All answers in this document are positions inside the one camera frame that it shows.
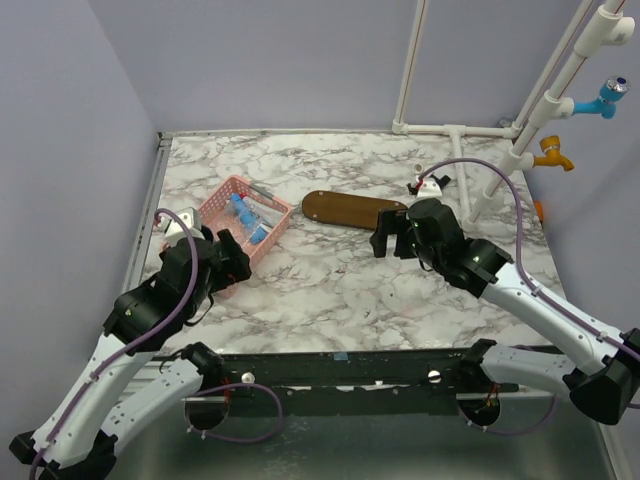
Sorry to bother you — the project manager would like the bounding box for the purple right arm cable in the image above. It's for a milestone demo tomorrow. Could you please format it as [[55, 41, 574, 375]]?
[[417, 158, 626, 436]]

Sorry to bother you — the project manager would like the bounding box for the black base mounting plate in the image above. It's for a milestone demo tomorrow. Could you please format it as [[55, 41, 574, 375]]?
[[186, 349, 517, 420]]

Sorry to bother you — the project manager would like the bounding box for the white pvc pipe frame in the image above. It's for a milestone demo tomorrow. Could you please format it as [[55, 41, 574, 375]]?
[[391, 0, 637, 226]]

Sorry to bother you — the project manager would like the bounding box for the blue tap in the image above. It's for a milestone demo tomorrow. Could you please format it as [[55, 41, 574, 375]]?
[[572, 75, 630, 120]]

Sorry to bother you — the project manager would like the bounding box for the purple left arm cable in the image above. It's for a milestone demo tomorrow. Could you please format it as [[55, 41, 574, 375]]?
[[27, 208, 284, 480]]

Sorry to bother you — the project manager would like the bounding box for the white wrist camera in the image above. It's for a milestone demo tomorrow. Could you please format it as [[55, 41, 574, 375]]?
[[157, 207, 205, 247], [407, 177, 442, 199]]

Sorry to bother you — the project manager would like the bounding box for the pink plastic basket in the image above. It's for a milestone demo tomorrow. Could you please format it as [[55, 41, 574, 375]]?
[[177, 175, 292, 270]]

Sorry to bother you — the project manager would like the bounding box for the brown wooden oval tray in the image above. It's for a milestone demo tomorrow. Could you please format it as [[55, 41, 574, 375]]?
[[301, 190, 406, 231]]

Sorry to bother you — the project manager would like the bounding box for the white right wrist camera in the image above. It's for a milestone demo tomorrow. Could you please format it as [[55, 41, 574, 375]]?
[[407, 177, 442, 199]]

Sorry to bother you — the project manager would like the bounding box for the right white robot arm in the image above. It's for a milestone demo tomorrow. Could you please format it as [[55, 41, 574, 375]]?
[[370, 198, 639, 425]]

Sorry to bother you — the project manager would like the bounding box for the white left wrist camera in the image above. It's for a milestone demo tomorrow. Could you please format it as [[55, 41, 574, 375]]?
[[157, 207, 205, 247]]

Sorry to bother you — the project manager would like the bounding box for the yellow tap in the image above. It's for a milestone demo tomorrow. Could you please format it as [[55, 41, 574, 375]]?
[[534, 135, 575, 171]]

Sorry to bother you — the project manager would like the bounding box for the orange object at edge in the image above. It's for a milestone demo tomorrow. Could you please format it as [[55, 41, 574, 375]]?
[[534, 200, 544, 223]]

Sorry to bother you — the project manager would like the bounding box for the wrapped toothbrush packet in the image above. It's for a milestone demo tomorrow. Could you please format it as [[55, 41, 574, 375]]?
[[244, 197, 289, 241]]

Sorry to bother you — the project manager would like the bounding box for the aluminium rail frame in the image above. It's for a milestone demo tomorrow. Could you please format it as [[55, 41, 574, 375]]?
[[117, 132, 172, 296]]

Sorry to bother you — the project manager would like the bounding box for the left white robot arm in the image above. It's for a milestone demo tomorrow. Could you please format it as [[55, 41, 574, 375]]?
[[9, 229, 251, 469]]

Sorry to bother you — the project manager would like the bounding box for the blue toothpaste tube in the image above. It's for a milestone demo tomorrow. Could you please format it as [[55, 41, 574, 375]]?
[[230, 193, 268, 245]]

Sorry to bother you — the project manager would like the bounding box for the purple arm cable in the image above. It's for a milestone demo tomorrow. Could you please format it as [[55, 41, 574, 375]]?
[[27, 208, 284, 480], [417, 158, 626, 436]]

